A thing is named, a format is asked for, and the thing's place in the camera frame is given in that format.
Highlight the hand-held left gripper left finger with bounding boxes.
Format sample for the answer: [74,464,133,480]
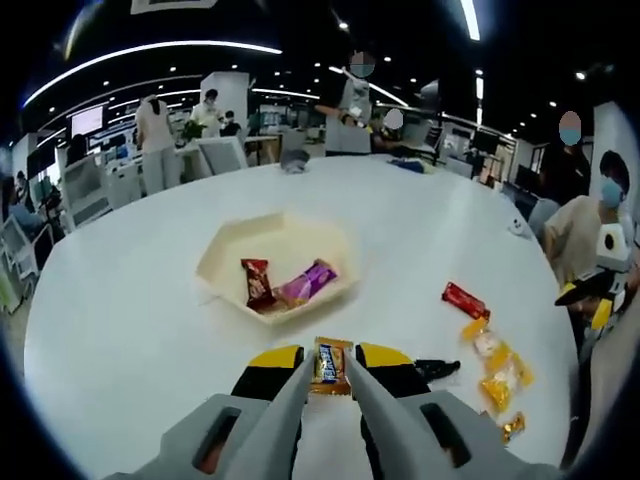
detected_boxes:
[149,344,305,480]

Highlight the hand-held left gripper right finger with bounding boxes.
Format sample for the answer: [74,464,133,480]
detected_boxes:
[355,344,506,480]

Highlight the grey food tongs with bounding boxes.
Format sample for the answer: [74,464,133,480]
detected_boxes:
[234,347,454,480]

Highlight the black food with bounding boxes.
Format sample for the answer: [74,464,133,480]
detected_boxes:
[413,357,462,380]

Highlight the small orange food packet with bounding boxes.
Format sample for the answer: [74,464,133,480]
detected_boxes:
[500,410,528,445]
[308,336,356,397]

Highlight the dark red food bar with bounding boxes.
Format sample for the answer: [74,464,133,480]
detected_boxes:
[240,257,277,308]

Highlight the purple food packet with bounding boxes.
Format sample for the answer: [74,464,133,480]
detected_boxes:
[273,258,338,307]

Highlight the bright red food bar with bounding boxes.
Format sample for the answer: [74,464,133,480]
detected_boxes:
[441,281,492,320]

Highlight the yellow food packet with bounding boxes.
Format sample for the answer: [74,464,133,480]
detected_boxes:
[478,349,535,417]
[460,318,506,361]

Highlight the cream hexagonal container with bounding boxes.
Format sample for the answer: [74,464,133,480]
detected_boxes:
[194,212,362,327]

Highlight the person's white shirt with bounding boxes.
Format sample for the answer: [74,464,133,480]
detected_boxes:
[579,304,640,451]

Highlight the grey cloth bundle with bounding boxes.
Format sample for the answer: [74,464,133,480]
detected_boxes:
[279,148,311,175]

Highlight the white office chair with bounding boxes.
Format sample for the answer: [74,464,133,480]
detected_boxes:
[196,137,250,177]
[60,156,112,227]

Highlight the potted plant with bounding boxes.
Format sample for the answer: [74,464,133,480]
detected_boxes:
[180,119,205,144]

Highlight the long ceiling light strip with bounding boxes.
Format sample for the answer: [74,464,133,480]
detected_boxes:
[22,41,284,109]
[458,0,482,42]

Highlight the wall monitor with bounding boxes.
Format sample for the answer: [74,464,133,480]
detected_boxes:
[69,103,105,136]

